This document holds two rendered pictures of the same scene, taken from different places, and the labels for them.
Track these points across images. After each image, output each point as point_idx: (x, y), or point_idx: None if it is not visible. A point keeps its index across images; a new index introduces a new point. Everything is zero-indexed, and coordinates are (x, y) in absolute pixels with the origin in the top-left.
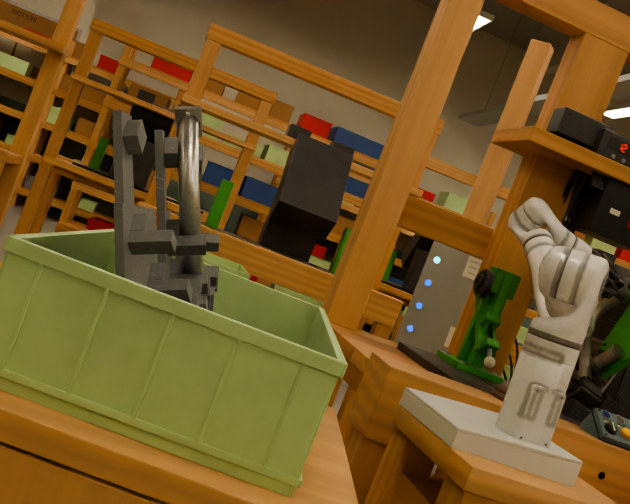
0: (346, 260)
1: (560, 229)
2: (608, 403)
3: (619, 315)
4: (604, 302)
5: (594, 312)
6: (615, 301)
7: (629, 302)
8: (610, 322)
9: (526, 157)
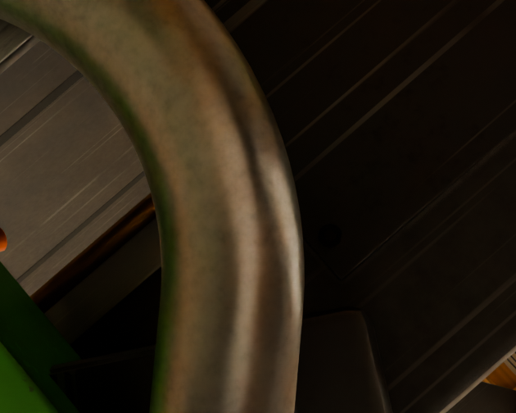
0: None
1: None
2: None
3: (409, 151)
4: (183, 278)
5: (130, 105)
6: (150, 402)
7: (346, 351)
8: (418, 48)
9: None
